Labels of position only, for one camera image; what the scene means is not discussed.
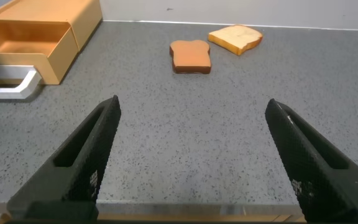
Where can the brown toast slice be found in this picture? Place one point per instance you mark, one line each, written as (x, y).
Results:
(190, 56)

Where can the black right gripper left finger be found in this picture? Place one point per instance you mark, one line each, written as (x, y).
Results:
(73, 180)

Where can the yellow drawer cabinet housing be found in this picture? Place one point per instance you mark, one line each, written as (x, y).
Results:
(42, 11)

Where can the white bread slice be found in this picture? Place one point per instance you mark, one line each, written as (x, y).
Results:
(235, 37)

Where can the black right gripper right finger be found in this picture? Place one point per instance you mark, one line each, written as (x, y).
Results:
(325, 186)

